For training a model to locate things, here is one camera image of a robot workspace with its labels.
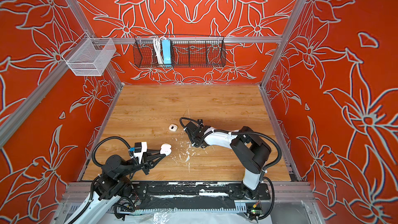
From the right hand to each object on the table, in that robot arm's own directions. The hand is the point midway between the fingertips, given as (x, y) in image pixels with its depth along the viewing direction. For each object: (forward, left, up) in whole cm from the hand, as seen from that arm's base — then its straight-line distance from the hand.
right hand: (196, 140), depth 91 cm
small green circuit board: (-35, -27, 0) cm, 44 cm away
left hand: (-15, +14, +19) cm, 28 cm away
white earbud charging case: (+9, +13, +2) cm, 16 cm away
